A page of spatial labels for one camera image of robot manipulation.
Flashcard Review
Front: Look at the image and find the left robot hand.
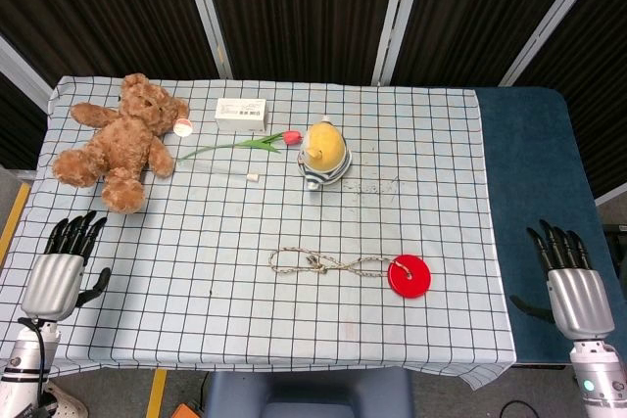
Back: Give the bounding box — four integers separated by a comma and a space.
20, 209, 113, 322

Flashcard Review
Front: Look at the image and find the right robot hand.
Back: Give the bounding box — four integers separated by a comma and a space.
508, 219, 616, 341

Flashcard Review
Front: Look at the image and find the red disc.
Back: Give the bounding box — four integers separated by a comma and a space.
387, 254, 434, 300

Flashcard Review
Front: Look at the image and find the braided beige rope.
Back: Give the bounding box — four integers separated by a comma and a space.
268, 248, 411, 278

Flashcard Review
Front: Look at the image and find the blue table mat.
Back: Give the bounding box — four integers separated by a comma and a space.
472, 86, 613, 366

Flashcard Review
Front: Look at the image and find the white shoe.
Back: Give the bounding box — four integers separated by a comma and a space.
41, 381, 90, 418

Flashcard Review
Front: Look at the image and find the brown teddy bear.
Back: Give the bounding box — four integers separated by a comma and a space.
51, 72, 191, 214

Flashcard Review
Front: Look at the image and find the orange object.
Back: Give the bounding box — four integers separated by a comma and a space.
170, 402, 205, 418

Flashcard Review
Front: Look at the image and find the clear tube with white cap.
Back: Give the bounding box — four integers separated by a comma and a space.
178, 160, 261, 183

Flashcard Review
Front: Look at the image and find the checkered white tablecloth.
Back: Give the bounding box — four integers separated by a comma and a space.
0, 75, 518, 393

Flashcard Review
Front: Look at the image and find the artificial red tulip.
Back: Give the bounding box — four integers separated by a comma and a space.
175, 129, 305, 162

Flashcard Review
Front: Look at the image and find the white cardboard box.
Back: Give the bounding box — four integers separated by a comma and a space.
214, 98, 268, 134

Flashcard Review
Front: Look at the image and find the blue chair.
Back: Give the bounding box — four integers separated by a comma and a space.
203, 368, 415, 418

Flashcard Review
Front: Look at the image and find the yellow plush chick toy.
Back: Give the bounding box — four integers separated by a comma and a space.
296, 115, 354, 192

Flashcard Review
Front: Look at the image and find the folding screen partition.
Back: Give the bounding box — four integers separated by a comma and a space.
0, 0, 627, 207

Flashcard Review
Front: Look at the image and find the black cable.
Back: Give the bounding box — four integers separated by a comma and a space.
499, 400, 533, 418

